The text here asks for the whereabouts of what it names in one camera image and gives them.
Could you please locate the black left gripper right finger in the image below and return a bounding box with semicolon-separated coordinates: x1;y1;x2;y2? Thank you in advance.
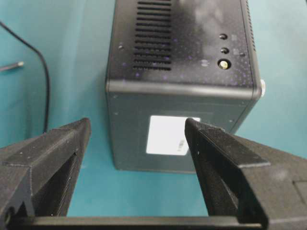
185;118;307;230

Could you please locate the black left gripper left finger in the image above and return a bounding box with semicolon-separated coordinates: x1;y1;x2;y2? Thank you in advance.
0;118;91;224

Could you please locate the black mini PC box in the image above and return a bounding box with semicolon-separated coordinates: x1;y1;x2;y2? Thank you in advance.
106;0;265;173

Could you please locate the black USB cable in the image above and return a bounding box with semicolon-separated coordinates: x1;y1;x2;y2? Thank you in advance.
0;21;50;134

